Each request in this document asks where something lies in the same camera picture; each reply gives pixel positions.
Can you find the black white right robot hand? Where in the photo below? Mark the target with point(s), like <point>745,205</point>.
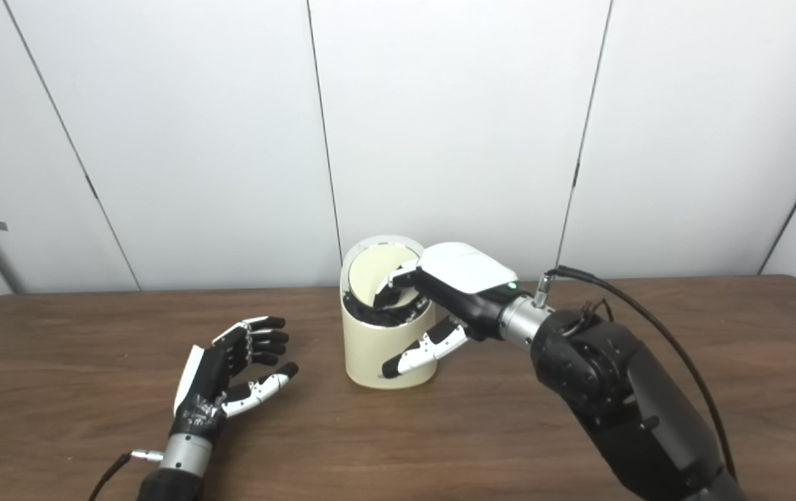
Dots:
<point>464,271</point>

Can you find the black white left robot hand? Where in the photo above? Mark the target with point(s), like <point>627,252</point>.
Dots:
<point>207,383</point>

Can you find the cream round bin lid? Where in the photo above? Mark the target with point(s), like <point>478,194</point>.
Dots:
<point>370,271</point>

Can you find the cream-colored cylindrical bin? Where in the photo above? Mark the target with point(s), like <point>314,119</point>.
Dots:
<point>370,348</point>

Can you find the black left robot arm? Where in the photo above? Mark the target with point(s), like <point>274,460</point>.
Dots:
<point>182,459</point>

